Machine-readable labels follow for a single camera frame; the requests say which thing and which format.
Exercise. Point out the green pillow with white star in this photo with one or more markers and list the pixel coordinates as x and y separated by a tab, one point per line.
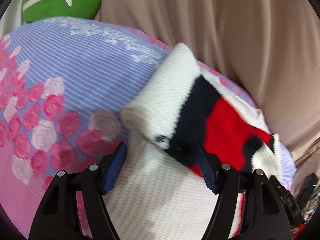
60	0

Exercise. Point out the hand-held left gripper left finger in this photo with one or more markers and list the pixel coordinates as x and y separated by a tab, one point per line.
115	169

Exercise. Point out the floral pink and lilac bedsheet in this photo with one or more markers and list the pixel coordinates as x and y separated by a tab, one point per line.
82	70

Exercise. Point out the white navy red knit sweater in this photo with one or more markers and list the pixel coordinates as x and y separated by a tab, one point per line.
172	100

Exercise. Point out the dark object with green light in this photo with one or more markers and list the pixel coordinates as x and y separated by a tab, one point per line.
308	187

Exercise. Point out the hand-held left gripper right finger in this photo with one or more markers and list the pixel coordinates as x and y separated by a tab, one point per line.
205	172

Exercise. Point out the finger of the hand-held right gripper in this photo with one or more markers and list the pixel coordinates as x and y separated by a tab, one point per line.
287	200

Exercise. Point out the beige curtain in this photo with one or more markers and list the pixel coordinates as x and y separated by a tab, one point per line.
225	25

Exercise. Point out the white satin curtain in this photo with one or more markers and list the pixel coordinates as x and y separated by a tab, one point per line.
11	17

